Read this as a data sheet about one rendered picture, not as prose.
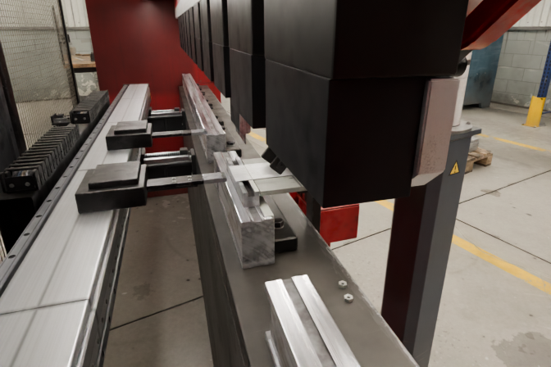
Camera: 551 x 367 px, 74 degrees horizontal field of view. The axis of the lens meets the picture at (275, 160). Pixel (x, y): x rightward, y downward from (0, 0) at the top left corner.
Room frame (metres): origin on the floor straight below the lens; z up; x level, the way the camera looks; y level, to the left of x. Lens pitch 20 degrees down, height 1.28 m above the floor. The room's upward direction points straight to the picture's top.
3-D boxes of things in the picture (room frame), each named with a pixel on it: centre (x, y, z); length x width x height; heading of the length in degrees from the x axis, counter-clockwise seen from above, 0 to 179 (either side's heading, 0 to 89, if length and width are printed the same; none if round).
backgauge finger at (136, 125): (0.99, 0.32, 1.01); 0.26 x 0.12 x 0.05; 106
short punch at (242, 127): (0.69, 0.07, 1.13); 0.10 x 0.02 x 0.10; 16
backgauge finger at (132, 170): (0.65, 0.22, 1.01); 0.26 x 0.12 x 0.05; 106
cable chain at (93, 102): (1.32, 0.66, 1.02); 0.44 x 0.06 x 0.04; 16
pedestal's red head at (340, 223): (1.07, -0.15, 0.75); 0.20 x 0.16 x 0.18; 18
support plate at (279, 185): (0.73, -0.07, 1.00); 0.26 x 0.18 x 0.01; 106
